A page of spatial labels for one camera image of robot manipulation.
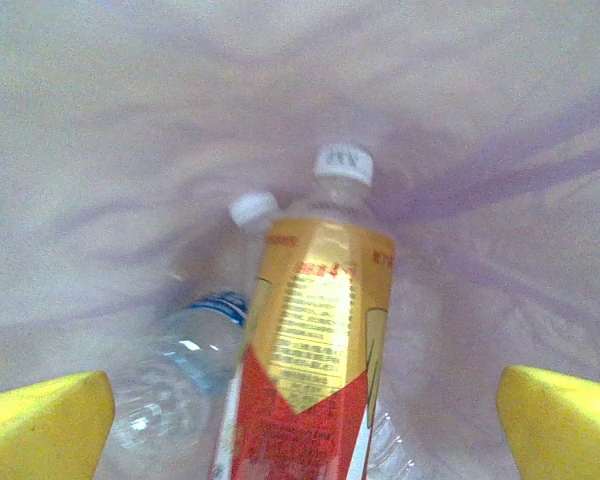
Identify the right gripper black-yellow left finger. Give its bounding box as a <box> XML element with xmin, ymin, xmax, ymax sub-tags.
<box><xmin>0</xmin><ymin>370</ymin><xmax>116</xmax><ymax>480</ymax></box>

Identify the right gripper black-yellow right finger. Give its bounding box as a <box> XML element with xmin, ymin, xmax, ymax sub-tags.
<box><xmin>497</xmin><ymin>364</ymin><xmax>600</xmax><ymax>480</ymax></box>

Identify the clear water bottle blue label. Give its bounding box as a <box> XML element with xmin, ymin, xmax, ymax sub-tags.
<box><xmin>97</xmin><ymin>192</ymin><xmax>281</xmax><ymax>480</ymax></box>

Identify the clear bottle red label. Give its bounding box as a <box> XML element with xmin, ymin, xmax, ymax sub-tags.
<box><xmin>364</xmin><ymin>409</ymin><xmax>426</xmax><ymax>480</ymax></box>

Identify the yellow red label bottle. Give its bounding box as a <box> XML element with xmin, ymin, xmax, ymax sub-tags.
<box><xmin>207</xmin><ymin>142</ymin><xmax>399</xmax><ymax>480</ymax></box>

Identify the pink-lined trash bin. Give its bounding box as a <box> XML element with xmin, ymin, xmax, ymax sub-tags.
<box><xmin>0</xmin><ymin>0</ymin><xmax>600</xmax><ymax>480</ymax></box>

